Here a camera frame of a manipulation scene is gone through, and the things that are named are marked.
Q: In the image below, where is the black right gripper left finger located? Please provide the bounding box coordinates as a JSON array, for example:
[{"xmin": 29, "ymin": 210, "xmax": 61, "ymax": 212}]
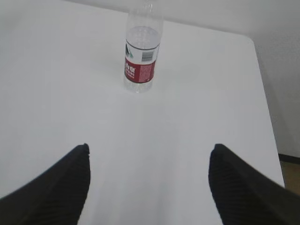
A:
[{"xmin": 0, "ymin": 143, "xmax": 91, "ymax": 225}]

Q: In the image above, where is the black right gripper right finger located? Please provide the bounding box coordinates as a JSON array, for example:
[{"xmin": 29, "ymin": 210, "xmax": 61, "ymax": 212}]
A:
[{"xmin": 208, "ymin": 144, "xmax": 300, "ymax": 225}]

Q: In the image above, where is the Nongfu Spring water bottle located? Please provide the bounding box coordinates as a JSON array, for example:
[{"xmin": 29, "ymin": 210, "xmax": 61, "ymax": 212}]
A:
[{"xmin": 124, "ymin": 0, "xmax": 164, "ymax": 93}]

